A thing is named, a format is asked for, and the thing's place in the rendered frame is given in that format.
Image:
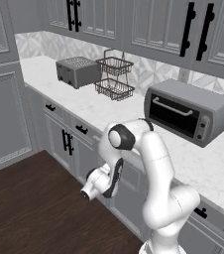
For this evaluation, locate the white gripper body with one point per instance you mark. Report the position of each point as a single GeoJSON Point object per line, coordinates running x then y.
{"type": "Point", "coordinates": [87, 192]}

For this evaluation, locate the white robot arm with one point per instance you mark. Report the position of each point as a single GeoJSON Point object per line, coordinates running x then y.
{"type": "Point", "coordinates": [157, 185]}

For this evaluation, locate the grey drawer front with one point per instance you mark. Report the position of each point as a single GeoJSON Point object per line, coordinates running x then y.
{"type": "Point", "coordinates": [90, 130]}
{"type": "Point", "coordinates": [218, 220]}
{"type": "Point", "coordinates": [58, 110]}
{"type": "Point", "coordinates": [133, 177]}

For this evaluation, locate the grey lower cupboard door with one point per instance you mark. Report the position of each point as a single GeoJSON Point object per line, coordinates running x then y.
{"type": "Point", "coordinates": [55, 142]}
{"type": "Point", "coordinates": [200, 239]}
{"type": "Point", "coordinates": [82, 158]}
{"type": "Point", "coordinates": [130, 208]}

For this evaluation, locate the grey toaster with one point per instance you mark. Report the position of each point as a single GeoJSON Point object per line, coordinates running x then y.
{"type": "Point", "coordinates": [81, 74]}

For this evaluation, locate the grey toaster oven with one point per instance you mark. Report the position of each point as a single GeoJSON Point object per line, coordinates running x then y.
{"type": "Point", "coordinates": [190, 105]}

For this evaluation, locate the grey upper cabinet door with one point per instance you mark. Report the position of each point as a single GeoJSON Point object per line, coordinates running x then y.
{"type": "Point", "coordinates": [223, 36]}
{"type": "Point", "coordinates": [153, 26]}
{"type": "Point", "coordinates": [99, 20]}
{"type": "Point", "coordinates": [58, 13]}

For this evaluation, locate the white wall outlet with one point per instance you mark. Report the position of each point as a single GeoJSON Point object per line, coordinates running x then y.
{"type": "Point", "coordinates": [183, 74]}

